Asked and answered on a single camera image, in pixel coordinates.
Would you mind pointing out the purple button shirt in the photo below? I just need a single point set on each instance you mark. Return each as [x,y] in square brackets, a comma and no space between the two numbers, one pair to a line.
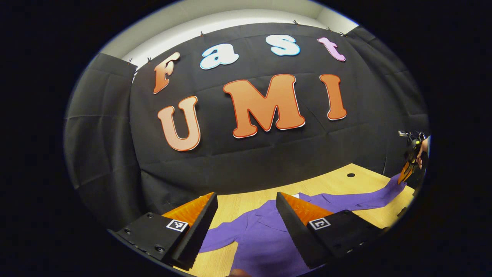
[261,246]

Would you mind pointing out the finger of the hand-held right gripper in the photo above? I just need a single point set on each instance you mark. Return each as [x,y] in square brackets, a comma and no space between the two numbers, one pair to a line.
[405,173]

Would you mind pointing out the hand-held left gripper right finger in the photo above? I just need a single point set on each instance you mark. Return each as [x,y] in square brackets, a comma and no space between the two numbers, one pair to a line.
[294,231]

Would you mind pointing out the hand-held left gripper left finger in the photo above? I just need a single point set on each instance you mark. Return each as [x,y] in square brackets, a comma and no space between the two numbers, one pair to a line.
[200,234]

